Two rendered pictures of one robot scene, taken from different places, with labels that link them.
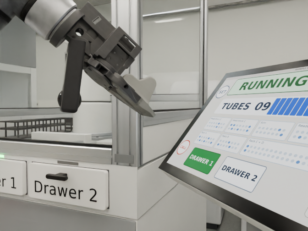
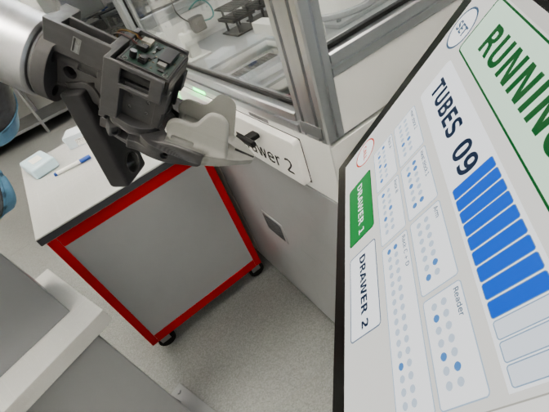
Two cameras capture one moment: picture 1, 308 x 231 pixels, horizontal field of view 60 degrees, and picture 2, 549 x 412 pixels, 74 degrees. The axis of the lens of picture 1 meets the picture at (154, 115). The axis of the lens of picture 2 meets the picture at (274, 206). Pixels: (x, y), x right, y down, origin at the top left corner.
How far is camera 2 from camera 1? 0.40 m
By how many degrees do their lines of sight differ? 56
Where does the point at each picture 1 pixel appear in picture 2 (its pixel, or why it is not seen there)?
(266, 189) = (359, 362)
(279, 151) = (405, 311)
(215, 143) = (382, 190)
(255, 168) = (374, 307)
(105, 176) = (295, 149)
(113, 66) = (142, 117)
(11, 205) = not seen: hidden behind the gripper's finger
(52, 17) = (12, 82)
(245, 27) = not seen: outside the picture
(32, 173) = not seen: hidden behind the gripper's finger
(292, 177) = (381, 382)
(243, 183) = (355, 315)
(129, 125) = (305, 83)
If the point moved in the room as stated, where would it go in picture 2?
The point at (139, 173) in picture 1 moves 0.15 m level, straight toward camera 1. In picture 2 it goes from (336, 151) to (301, 209)
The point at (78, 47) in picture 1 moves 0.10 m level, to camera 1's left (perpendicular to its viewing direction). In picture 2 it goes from (77, 106) to (29, 105)
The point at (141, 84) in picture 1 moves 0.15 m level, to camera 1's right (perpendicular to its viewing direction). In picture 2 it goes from (200, 130) to (343, 141)
